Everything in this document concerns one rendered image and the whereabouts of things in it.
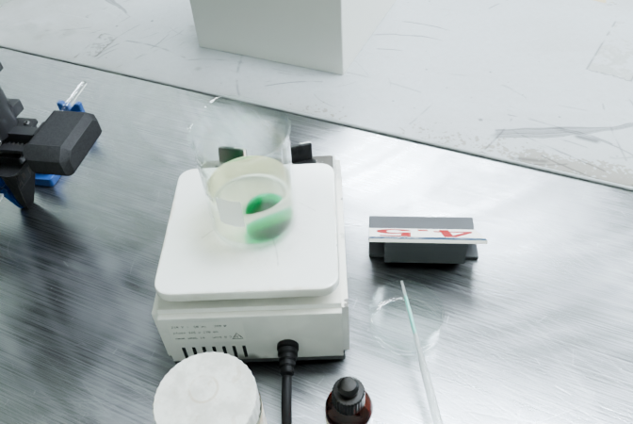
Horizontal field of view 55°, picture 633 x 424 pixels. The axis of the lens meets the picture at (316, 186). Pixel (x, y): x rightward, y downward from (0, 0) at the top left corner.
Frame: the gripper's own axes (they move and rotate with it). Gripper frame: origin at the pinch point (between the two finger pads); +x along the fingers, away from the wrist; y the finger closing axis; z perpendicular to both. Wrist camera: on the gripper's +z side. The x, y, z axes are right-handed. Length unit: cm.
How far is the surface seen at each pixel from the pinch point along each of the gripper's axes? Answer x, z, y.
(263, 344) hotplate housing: 0.5, 12.8, 27.0
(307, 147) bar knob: -2.0, -5.0, 26.7
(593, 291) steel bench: 4, 2, 51
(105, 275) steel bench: 3.5, 6.8, 11.2
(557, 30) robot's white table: 5, -38, 51
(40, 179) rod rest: 2.6, -2.7, 0.4
